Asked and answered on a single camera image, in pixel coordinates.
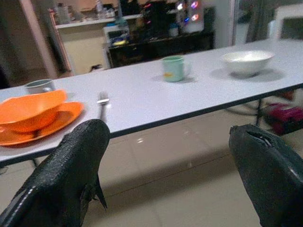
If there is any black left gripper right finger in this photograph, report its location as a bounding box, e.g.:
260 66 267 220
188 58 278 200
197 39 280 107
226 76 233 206
229 123 303 227

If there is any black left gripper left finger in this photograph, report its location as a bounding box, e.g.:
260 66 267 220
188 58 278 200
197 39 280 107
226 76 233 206
0 118 111 227

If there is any silver fork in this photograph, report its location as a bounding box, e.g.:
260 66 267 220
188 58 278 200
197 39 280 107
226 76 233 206
96 91 111 122

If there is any orange plate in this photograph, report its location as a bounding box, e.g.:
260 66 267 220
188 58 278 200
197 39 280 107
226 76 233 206
0 101 85 147

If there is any black table leg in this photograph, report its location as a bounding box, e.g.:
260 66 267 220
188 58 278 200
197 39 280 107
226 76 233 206
224 98 268 126

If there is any orange bowl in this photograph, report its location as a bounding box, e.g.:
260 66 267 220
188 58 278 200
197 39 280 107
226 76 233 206
0 89 68 133

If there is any grey mug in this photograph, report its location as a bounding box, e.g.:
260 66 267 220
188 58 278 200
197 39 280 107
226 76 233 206
24 79 56 96

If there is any white bowl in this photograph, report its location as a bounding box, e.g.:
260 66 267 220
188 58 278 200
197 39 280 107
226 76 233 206
220 50 276 78

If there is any green mug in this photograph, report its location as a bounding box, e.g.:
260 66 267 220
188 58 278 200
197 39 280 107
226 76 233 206
161 55 192 83

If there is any dark cabinet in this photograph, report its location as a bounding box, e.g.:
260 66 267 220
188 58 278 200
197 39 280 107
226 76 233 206
106 30 215 70

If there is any white chair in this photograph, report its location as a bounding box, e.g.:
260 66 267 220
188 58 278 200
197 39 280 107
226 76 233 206
268 3 303 41

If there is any white appliance with lights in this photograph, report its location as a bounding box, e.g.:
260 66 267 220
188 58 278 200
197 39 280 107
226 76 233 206
177 0 205 34

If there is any white wire basket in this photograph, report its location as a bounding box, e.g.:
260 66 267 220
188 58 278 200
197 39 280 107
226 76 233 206
102 24 130 47

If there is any white wall shelf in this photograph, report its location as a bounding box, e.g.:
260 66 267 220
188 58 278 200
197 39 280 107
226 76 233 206
54 13 143 30

